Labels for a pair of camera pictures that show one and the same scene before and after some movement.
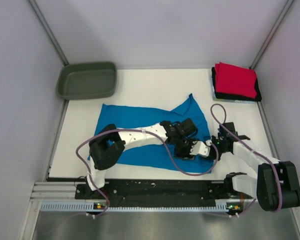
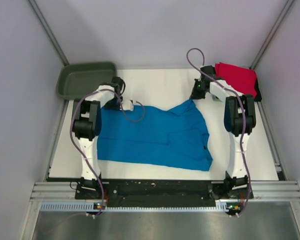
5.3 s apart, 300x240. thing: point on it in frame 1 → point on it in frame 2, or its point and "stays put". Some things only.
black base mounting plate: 159,193 stays put
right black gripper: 215,139 → 194,95
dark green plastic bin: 86,80 stays put
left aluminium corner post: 41,17 stays put
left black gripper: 184,154 → 107,106
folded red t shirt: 232,79 stays put
